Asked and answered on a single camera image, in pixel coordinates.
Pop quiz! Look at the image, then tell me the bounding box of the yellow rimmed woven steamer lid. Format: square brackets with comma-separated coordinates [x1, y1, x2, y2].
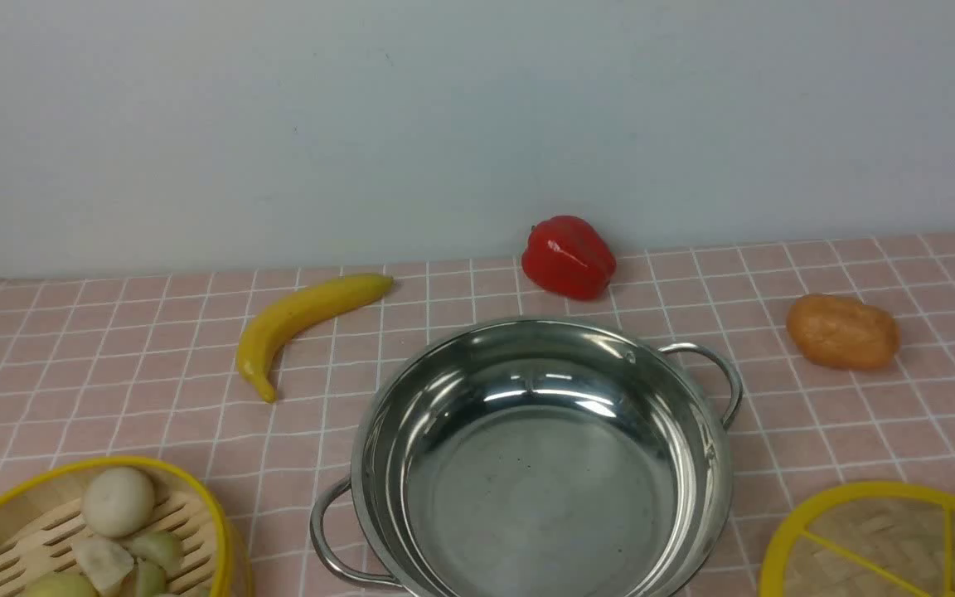
[758, 481, 955, 596]

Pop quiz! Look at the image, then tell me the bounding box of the yellow rimmed bamboo steamer basket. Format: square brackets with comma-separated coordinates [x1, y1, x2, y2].
[0, 456, 255, 596]

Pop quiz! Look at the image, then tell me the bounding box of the stainless steel pot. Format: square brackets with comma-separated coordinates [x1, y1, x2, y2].
[308, 317, 745, 596]

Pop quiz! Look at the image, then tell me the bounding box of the red plastic bell pepper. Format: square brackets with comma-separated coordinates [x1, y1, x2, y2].
[521, 215, 618, 302]

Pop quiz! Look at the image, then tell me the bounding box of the yellow plastic banana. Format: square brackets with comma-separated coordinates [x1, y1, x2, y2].
[235, 273, 395, 404]

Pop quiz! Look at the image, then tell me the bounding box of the pink checkered tablecloth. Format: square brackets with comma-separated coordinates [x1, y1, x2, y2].
[0, 233, 955, 596]

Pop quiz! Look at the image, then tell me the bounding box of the orange brown plastic potato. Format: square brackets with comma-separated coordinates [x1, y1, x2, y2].
[786, 294, 901, 371]

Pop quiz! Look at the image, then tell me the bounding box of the green dumpling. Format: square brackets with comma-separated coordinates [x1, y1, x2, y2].
[125, 530, 183, 575]

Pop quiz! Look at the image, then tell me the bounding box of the white round bun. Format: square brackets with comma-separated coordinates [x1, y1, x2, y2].
[82, 466, 156, 539]

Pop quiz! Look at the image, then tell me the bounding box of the white dumpling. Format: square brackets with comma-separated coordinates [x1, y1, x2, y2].
[71, 536, 135, 596]

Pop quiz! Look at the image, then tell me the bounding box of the pale green round bun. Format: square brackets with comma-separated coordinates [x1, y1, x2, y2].
[20, 573, 99, 597]

